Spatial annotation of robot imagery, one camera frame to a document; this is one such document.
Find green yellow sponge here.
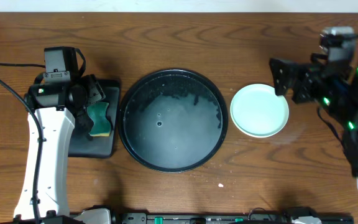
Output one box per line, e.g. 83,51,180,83
87,102,111,137

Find light green plate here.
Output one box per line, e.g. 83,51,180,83
230,83,290,138

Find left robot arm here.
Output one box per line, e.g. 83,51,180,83
12,75,112,223

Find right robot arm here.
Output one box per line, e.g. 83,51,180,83
268,54,358,189

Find rectangular black tray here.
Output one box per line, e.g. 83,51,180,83
68,80,121,158

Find round black tray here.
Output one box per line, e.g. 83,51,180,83
118,68,228,173

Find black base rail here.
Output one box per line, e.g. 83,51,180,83
118,207,354,224

